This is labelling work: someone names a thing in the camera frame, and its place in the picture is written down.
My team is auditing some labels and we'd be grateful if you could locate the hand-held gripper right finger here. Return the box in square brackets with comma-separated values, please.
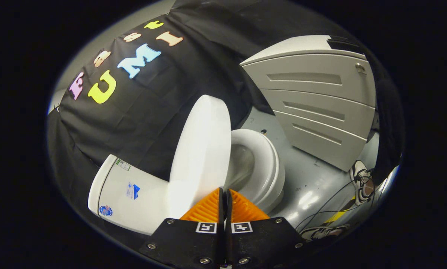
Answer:
[225, 189, 306, 269]

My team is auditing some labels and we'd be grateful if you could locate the black backdrop cloth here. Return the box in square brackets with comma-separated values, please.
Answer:
[47, 0, 405, 239]

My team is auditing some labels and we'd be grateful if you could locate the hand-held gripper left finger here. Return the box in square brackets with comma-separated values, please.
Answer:
[139, 188, 224, 269]

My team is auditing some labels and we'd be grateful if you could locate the white toilet seat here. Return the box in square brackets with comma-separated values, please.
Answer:
[229, 129, 286, 210]

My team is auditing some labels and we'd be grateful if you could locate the yellow floor tape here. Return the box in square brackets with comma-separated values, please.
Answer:
[323, 209, 349, 224]

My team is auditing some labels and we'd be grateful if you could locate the white toilet lid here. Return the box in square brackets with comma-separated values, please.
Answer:
[169, 95, 232, 219]

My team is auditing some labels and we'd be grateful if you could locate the person's black and white shoe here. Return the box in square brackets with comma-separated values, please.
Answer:
[350, 160, 375, 206]
[300, 223, 351, 242]

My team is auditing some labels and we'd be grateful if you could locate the white toilet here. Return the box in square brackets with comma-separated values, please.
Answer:
[88, 129, 286, 236]

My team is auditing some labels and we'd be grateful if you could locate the light grey drawer cabinet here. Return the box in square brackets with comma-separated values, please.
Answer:
[240, 35, 377, 172]

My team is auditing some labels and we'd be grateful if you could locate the thin black cable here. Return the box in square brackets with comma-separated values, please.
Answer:
[294, 179, 358, 233]

